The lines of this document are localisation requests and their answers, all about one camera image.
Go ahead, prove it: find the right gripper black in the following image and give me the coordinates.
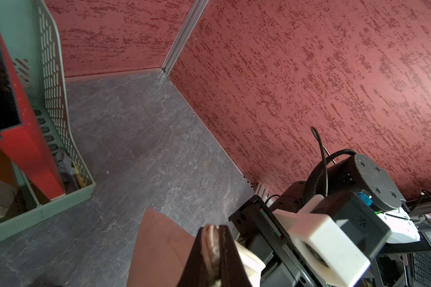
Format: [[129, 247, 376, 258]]
[[228, 194, 327, 287]]

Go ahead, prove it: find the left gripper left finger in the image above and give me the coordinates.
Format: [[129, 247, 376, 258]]
[[177, 226, 210, 287]]

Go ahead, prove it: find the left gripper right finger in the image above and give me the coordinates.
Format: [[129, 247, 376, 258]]
[[219, 226, 251, 287]]

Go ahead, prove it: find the beige cloth drawstring bag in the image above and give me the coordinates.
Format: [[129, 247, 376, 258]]
[[127, 208, 266, 287]]

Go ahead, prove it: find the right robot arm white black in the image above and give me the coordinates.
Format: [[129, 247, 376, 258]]
[[230, 150, 420, 287]]

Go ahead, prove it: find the red folder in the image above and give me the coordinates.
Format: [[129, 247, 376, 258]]
[[0, 33, 65, 200]]

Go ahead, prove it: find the green plastic file organizer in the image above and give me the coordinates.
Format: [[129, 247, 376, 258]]
[[0, 1, 96, 242]]

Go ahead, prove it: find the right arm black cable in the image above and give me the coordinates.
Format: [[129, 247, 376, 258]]
[[265, 126, 356, 205]]

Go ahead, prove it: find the right corner aluminium post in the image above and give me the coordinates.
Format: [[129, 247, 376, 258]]
[[162, 0, 209, 76]]

